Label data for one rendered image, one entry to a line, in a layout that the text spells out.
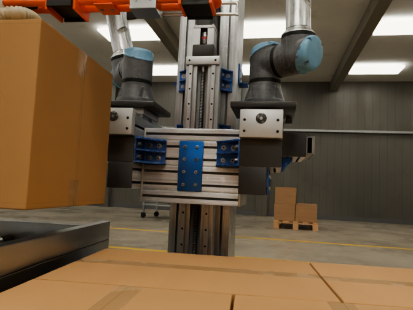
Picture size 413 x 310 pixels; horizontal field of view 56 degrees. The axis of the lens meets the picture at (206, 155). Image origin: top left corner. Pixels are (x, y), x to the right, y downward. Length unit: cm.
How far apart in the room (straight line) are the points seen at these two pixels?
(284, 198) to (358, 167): 417
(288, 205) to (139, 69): 663
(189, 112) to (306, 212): 653
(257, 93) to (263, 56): 14
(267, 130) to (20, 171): 71
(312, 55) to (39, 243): 98
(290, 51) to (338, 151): 1030
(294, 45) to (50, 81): 79
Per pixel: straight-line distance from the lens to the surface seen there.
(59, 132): 96
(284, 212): 792
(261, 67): 141
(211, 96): 151
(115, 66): 167
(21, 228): 146
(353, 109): 1184
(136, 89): 148
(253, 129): 122
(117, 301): 70
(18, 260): 91
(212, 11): 103
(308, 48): 133
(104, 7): 110
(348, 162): 1161
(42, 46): 92
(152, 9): 104
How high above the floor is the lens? 74
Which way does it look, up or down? 5 degrees up
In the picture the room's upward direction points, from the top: 3 degrees clockwise
